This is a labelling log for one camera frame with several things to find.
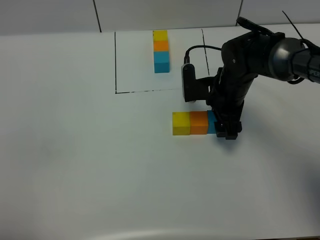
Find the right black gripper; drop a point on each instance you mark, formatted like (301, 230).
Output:
(226, 97)

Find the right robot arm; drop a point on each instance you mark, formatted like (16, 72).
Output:
(258, 52)

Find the yellow template block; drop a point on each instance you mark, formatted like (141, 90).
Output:
(160, 35)

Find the orange template block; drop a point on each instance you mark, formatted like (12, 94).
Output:
(161, 46)

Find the blue template block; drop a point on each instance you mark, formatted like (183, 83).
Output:
(161, 61)

